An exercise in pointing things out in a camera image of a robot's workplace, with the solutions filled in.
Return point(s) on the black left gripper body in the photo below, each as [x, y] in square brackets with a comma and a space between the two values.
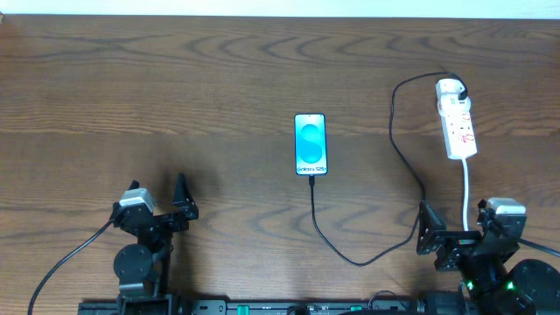
[162, 220]

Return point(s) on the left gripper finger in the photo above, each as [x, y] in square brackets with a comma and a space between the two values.
[183, 200]
[134, 185]

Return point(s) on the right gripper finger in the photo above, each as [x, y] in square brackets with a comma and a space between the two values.
[482, 204]
[430, 227]

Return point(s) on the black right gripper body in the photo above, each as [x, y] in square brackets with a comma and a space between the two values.
[458, 238]

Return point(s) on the blue screen Galaxy smartphone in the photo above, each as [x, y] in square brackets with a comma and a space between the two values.
[310, 144]

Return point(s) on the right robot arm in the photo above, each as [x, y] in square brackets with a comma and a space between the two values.
[530, 287]

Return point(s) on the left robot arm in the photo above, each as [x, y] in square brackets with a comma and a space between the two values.
[143, 267]

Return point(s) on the white power strip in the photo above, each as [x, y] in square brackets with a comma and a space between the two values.
[457, 126]

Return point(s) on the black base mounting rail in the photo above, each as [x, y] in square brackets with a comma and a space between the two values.
[221, 307]

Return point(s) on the white USB wall charger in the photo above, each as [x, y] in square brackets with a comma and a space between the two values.
[451, 86]

